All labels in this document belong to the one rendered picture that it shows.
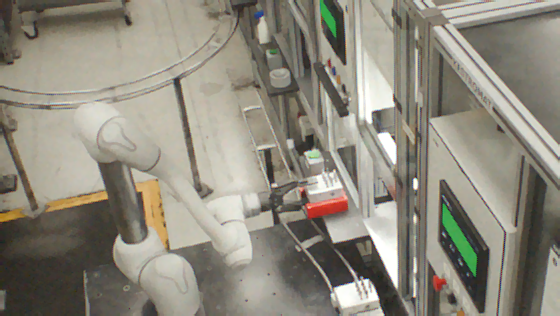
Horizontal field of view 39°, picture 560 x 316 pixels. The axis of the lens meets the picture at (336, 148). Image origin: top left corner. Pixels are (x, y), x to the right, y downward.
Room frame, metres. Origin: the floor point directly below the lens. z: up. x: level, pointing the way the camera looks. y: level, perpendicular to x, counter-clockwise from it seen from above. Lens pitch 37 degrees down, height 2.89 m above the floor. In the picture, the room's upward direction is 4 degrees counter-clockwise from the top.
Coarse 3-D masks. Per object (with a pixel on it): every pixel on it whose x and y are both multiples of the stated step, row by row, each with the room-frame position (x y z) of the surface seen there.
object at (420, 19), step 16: (416, 0) 1.72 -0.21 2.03; (432, 0) 1.76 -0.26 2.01; (448, 0) 1.75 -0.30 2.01; (464, 0) 1.74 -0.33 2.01; (480, 0) 1.70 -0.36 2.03; (496, 0) 1.70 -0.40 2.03; (512, 0) 1.69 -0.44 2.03; (416, 16) 1.68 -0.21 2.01; (432, 16) 1.63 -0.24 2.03; (320, 48) 2.67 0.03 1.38; (384, 192) 2.31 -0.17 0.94; (384, 272) 2.49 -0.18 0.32; (384, 288) 2.12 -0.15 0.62; (384, 304) 2.11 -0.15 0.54; (400, 304) 2.30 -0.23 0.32; (416, 304) 1.67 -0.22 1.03
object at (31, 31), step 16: (16, 0) 5.54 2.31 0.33; (32, 0) 5.67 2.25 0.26; (48, 0) 5.65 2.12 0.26; (64, 0) 5.64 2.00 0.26; (80, 0) 5.60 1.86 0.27; (96, 0) 5.61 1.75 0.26; (112, 0) 5.63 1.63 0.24; (128, 0) 6.09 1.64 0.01; (128, 16) 5.64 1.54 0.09; (32, 32) 5.54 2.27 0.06
